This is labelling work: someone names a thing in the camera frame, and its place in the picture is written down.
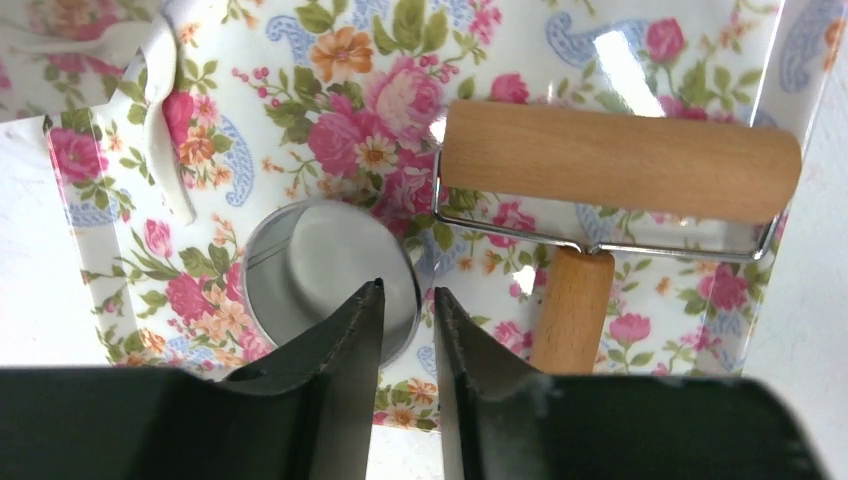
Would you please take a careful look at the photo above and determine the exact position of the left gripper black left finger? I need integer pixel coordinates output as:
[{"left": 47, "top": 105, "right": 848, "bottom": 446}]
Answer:
[{"left": 1, "top": 279, "right": 385, "bottom": 479}]

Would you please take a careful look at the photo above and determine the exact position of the white dough piece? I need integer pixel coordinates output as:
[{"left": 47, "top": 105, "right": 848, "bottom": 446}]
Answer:
[{"left": 289, "top": 201, "right": 419, "bottom": 351}]

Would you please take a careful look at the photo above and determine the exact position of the floral pattern tray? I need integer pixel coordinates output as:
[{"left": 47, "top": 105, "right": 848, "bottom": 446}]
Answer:
[{"left": 42, "top": 0, "right": 848, "bottom": 435}]

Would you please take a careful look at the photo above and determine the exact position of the round metal cutter ring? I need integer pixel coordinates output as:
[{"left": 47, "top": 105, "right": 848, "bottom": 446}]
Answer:
[{"left": 242, "top": 201, "right": 424, "bottom": 369}]

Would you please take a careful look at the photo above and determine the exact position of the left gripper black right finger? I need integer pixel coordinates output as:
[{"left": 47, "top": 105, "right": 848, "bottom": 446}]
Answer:
[{"left": 434, "top": 287, "right": 826, "bottom": 479}]

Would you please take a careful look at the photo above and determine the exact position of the metal spatula wooden handle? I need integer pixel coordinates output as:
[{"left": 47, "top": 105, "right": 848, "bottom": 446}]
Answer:
[{"left": 0, "top": 0, "right": 180, "bottom": 127}]

